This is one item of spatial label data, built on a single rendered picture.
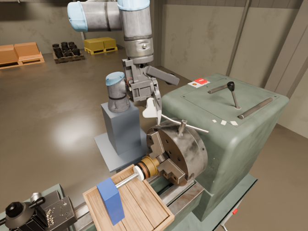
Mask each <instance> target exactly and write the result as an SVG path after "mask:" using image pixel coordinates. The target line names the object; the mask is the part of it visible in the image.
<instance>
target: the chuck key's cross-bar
mask: <svg viewBox="0 0 308 231"><path fill-rule="evenodd" d="M129 100H131V101H132V102H134V101H133V99H131V98H129ZM161 117H163V118H165V119H167V120H169V121H171V122H173V123H176V124H179V125H181V122H180V121H176V120H173V119H171V118H169V117H167V116H165V115H163V114H161ZM186 127H189V128H191V129H195V130H198V131H201V132H204V133H208V132H209V131H208V130H205V129H202V128H199V127H196V126H192V125H189V124H186Z"/></svg>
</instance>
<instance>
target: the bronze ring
mask: <svg viewBox="0 0 308 231"><path fill-rule="evenodd" d="M158 165H159V162H158V160H157V159H156V158H154V159H151V158H150V157H148V156H146V157H145V158H144V159H143V160H141V161H140V163H138V164H137V165H136V166H138V167H139V168H140V170H141V172H142V173H143V177H144V180H146V179H147V178H150V177H152V176H153V175H157V173H158V172H157V168H156V166H158Z"/></svg>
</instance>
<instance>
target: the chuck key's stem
mask: <svg viewBox="0 0 308 231"><path fill-rule="evenodd" d="M186 124H187V120H186V119H183V120H182V121H181V125H180V127H179V129H178V131H179V132H178V135H181V133H182V132H183V131H184V129H185V126H186Z"/></svg>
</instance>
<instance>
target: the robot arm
mask: <svg viewBox="0 0 308 231"><path fill-rule="evenodd" d="M149 4H150V1H149V0H88V1H86V2H80V1H78V2H71V3H69V4H68V7H67V12H68V17H69V21H70V23H71V26H72V28H73V29H74V30H75V31H77V32H86V33H87V32H120V31H122V32H123V37H124V43H125V48H126V55H127V56H128V59H123V60H122V65H123V70H124V73H123V72H114V73H111V74H109V75H108V76H107V77H106V86H107V90H108V96H109V101H108V109H109V111H111V112H115V113H120V112H124V111H126V110H128V109H129V108H130V102H129V100H128V98H127V95H129V97H130V98H131V99H133V101H134V103H133V105H134V106H145V110H144V111H143V117H145V118H152V117H156V121H157V125H159V124H160V120H161V113H162V111H161V110H162V104H161V96H160V92H159V87H158V83H157V80H156V78H158V79H160V80H163V81H165V82H166V83H167V84H168V85H175V86H177V85H178V83H179V80H180V79H179V78H177V77H176V76H175V75H174V74H173V73H169V74H168V73H166V72H164V71H161V70H159V69H157V68H155V67H152V66H150V65H148V64H147V62H151V61H153V60H154V57H153V52H154V50H153V40H152V29H151V19H150V8H149ZM151 95H152V96H153V98H151Z"/></svg>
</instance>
